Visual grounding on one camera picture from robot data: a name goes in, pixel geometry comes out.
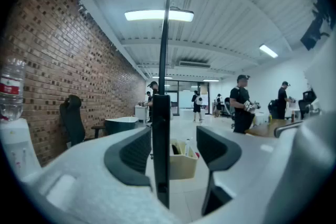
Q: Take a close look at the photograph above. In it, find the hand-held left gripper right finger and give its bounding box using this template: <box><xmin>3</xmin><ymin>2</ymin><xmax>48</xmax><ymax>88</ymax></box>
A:
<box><xmin>196</xmin><ymin>125</ymin><xmax>242</xmax><ymax>216</ymax></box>

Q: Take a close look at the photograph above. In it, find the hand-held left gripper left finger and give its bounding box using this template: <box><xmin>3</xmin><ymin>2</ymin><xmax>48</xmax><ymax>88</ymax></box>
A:
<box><xmin>103</xmin><ymin>125</ymin><xmax>153</xmax><ymax>188</ymax></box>

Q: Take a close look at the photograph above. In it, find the black-framed whiteboard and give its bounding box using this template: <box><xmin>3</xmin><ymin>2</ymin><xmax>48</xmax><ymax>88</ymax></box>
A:
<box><xmin>151</xmin><ymin>0</ymin><xmax>172</xmax><ymax>210</ymax></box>

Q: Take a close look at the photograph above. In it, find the dark tub with white rim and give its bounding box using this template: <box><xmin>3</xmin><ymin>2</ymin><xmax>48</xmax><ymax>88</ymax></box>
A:
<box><xmin>104</xmin><ymin>116</ymin><xmax>139</xmax><ymax>136</ymax></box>

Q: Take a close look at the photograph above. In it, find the beige plastic box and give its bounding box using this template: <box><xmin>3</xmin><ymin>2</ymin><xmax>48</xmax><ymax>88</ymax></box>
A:
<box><xmin>169</xmin><ymin>138</ymin><xmax>200</xmax><ymax>180</ymax></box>

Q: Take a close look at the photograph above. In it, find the white cabinet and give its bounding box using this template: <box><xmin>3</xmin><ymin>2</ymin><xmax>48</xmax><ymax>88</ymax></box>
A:
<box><xmin>134</xmin><ymin>104</ymin><xmax>148</xmax><ymax>124</ymax></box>

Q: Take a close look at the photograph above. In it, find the black high-back chair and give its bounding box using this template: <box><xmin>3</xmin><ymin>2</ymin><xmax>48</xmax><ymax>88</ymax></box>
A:
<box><xmin>59</xmin><ymin>94</ymin><xmax>106</xmax><ymax>149</ymax></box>

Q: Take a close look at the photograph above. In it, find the black office chair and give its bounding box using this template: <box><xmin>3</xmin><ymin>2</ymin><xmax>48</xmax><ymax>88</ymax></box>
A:
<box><xmin>268</xmin><ymin>99</ymin><xmax>280</xmax><ymax>119</ymax></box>
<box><xmin>298</xmin><ymin>89</ymin><xmax>318</xmax><ymax>120</ymax></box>

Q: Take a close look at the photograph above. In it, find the ceiling air vent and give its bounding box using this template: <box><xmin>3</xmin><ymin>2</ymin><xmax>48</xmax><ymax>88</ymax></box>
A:
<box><xmin>178</xmin><ymin>60</ymin><xmax>212</xmax><ymax>69</ymax></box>

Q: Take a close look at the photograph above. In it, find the white water dispenser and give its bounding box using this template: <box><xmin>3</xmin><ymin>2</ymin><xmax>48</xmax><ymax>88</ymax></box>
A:
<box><xmin>0</xmin><ymin>118</ymin><xmax>43</xmax><ymax>183</ymax></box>

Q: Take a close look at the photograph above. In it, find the long ceiling light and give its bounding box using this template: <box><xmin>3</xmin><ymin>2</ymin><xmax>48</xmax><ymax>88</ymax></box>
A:
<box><xmin>259</xmin><ymin>44</ymin><xmax>279</xmax><ymax>59</ymax></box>
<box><xmin>124</xmin><ymin>9</ymin><xmax>195</xmax><ymax>22</ymax></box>

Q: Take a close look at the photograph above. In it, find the clear red-label water bottle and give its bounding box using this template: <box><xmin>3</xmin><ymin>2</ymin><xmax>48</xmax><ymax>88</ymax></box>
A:
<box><xmin>0</xmin><ymin>56</ymin><xmax>27</xmax><ymax>122</ymax></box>

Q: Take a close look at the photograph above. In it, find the wooden table with wire legs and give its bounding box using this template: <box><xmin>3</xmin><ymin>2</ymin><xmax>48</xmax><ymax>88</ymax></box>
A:
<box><xmin>245</xmin><ymin>118</ymin><xmax>304</xmax><ymax>137</ymax></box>

